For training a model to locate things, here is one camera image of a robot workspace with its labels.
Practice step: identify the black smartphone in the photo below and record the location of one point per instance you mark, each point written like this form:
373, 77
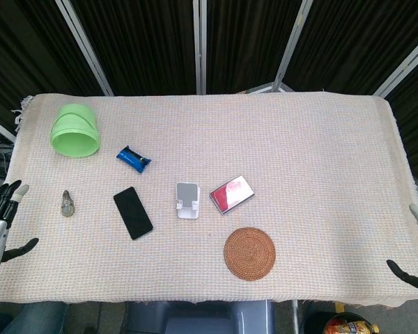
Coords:
132, 213

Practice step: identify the white phone stand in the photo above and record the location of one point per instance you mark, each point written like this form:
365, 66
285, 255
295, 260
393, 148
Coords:
187, 200

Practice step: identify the red silver card case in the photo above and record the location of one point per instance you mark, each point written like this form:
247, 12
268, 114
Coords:
231, 197

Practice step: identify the blue jeans leg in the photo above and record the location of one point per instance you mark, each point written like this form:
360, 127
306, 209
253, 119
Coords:
28, 318

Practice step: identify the orange snack bag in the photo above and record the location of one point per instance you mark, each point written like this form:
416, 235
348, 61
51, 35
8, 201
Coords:
350, 325

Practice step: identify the green plastic bucket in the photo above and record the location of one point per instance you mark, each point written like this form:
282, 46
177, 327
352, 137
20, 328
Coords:
75, 134

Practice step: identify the blue snack packet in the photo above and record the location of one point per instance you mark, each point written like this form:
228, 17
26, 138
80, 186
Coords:
133, 159

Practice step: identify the beige woven tablecloth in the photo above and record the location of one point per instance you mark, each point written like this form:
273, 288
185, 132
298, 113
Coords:
299, 146

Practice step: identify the round woven rattan coaster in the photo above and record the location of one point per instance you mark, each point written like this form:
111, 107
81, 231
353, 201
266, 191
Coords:
249, 253

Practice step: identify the blue grey plastic chair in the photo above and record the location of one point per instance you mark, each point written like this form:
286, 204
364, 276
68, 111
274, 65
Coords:
202, 318

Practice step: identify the black pleated screen curtain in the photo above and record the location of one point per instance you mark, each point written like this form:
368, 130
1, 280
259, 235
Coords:
146, 41

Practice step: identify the grey metal screen frame post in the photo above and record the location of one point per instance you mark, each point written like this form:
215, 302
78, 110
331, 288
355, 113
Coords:
85, 47
200, 45
292, 41
404, 64

